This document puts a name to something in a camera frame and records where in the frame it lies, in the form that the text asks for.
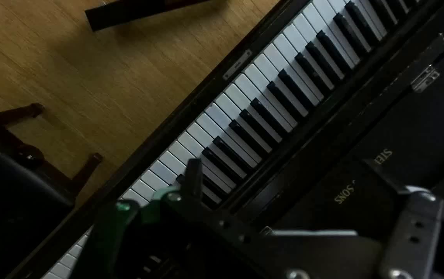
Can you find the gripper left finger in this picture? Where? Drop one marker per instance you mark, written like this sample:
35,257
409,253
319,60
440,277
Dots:
201,237

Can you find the black tufted piano bench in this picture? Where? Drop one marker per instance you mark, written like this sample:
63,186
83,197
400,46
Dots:
10,206

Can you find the dark wooden bar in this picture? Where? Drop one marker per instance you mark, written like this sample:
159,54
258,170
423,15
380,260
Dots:
130,12

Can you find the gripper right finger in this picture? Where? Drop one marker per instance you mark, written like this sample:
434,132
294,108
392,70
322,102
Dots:
414,232

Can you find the black upright piano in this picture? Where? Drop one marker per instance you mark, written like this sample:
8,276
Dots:
336,133

